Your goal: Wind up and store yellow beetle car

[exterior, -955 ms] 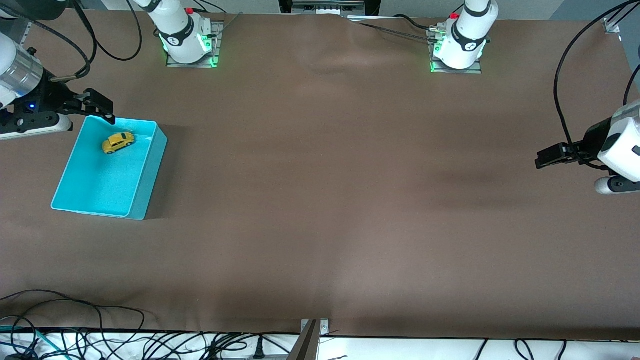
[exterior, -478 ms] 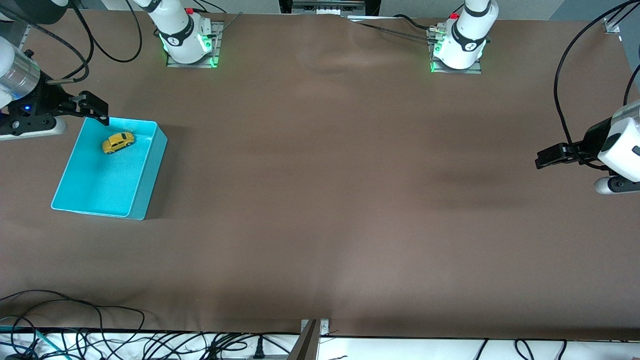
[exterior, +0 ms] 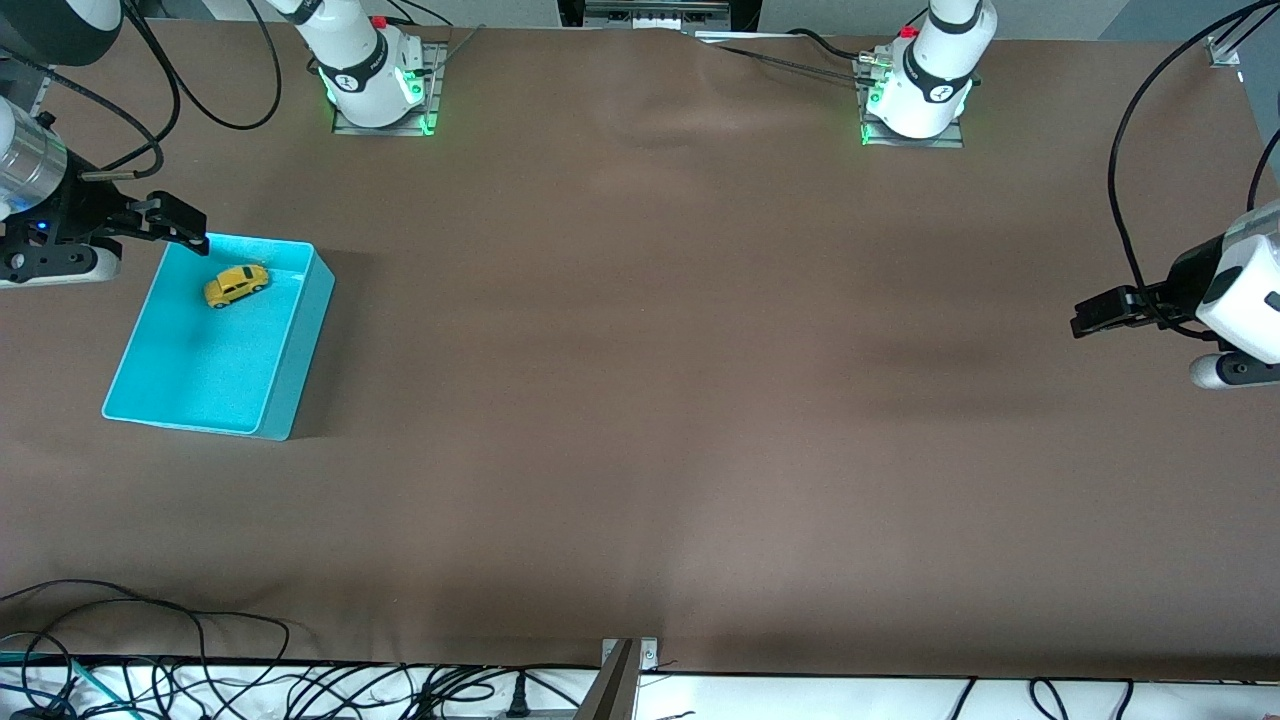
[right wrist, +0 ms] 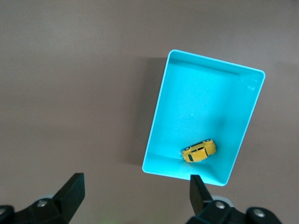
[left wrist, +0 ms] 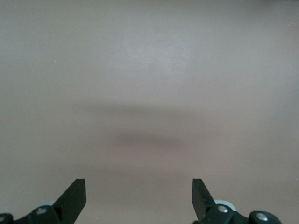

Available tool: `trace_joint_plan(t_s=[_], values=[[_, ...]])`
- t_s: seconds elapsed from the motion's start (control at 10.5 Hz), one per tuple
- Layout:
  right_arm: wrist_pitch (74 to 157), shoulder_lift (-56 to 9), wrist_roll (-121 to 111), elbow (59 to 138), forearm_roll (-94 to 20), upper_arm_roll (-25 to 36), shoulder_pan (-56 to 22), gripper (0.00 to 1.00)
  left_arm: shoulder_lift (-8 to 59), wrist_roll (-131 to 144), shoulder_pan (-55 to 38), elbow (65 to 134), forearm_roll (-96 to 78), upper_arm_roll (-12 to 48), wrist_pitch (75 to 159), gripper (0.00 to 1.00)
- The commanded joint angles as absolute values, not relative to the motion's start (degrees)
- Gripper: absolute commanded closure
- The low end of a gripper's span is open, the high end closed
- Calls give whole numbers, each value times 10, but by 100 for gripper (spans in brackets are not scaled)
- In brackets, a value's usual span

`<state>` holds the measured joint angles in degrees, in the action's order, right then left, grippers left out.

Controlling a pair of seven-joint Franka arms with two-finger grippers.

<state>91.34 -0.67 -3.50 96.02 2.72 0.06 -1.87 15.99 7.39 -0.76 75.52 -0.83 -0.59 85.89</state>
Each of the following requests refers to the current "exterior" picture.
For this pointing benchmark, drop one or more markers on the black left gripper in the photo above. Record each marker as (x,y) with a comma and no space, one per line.
(1186,278)

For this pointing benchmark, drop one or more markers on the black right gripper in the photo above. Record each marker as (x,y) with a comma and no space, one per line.
(72,213)

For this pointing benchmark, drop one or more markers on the yellow beetle toy car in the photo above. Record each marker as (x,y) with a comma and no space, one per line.
(236,286)

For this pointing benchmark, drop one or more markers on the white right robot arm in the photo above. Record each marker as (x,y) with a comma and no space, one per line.
(360,70)

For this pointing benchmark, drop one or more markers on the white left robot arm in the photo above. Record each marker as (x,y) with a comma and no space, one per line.
(935,70)

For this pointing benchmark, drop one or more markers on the cyan plastic bin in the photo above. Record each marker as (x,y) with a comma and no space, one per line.
(210,370)

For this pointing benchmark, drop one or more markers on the brown table cover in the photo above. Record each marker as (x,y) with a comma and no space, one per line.
(640,450)

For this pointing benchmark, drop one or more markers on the black power plug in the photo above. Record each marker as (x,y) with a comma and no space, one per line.
(517,700)

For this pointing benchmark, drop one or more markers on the dark grey stand pole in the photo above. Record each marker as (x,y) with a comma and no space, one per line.
(612,690)

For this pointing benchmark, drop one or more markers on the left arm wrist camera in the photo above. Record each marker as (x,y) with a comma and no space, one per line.
(1228,372)

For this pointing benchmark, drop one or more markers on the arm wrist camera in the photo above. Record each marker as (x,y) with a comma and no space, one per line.
(1228,372)
(50,268)

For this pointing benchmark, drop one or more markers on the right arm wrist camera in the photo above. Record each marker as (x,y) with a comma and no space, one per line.
(50,268)

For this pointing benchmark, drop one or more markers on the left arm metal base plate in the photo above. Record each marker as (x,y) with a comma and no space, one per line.
(948,138)

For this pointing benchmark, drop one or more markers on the aluminium frame rail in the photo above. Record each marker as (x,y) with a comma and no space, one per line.
(1222,50)

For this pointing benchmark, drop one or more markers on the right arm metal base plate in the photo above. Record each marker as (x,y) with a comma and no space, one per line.
(437,80)

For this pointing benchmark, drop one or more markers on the grey metal bracket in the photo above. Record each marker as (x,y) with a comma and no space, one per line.
(648,655)

